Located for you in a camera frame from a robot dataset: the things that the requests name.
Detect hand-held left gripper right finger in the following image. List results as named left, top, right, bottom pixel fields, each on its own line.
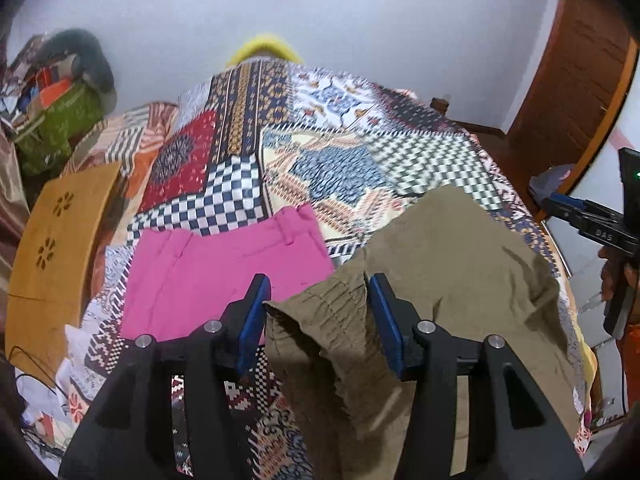
left=364, top=273, right=586, bottom=480

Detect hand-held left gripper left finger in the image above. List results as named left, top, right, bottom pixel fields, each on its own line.
left=59, top=274, right=273, bottom=480

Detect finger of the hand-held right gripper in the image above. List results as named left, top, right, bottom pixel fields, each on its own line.
left=547, top=210, right=640, bottom=257
left=542, top=193, right=626, bottom=223

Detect khaki cargo pants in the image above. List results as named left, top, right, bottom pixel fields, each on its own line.
left=263, top=185, right=583, bottom=480

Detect pink folded pants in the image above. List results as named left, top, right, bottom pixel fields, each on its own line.
left=120, top=205, right=336, bottom=346

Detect person's right hand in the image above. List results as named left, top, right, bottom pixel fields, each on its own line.
left=598, top=247, right=622, bottom=303

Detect grey-blue bag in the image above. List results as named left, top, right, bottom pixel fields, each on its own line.
left=527, top=162, right=576, bottom=221

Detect person's orange clothing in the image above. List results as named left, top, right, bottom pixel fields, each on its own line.
left=616, top=320, right=640, bottom=418

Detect brown wooden door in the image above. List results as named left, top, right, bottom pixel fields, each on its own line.
left=505, top=0, right=640, bottom=221

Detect patchwork printed bedsheet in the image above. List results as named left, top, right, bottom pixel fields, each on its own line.
left=65, top=57, right=598, bottom=480

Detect wooden board with flower cutouts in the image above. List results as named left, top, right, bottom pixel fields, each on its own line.
left=5, top=160, right=123, bottom=381

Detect striped orange blanket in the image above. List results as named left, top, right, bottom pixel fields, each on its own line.
left=62, top=102, right=178, bottom=196

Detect green patterned cloth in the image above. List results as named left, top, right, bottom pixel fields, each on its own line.
left=12, top=82, right=108, bottom=176

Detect yellow pillow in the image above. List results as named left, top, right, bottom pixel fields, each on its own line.
left=225, top=34, right=303, bottom=68

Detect grey cushion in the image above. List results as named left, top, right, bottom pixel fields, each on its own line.
left=42, top=29, right=118, bottom=111

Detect pile of colourful clothes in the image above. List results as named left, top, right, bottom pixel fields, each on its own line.
left=0, top=35, right=66, bottom=126

